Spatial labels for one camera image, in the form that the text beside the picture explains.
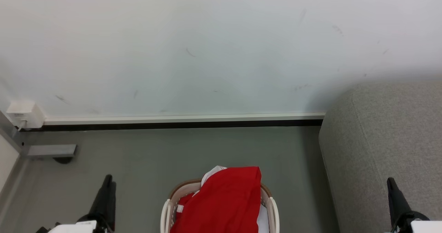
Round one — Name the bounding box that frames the white plastic laundry basket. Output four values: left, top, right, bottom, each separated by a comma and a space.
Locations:
160, 179, 280, 233

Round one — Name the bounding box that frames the red garment with white lining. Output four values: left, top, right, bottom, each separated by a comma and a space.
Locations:
170, 166, 262, 233

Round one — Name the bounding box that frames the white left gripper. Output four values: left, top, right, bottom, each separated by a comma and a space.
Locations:
48, 174, 117, 233

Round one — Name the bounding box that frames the white wall outlet box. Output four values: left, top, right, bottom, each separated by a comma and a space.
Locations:
6, 102, 45, 129

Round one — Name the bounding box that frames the grey metal table foot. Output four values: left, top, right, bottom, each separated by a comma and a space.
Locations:
0, 110, 77, 159

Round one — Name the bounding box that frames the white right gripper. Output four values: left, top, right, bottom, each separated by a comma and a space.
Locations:
387, 177, 442, 233

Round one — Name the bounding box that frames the white and black baseboard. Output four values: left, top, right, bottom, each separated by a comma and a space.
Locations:
43, 113, 327, 131

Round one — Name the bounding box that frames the grey fabric sofa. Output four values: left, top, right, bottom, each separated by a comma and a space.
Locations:
318, 81, 442, 233

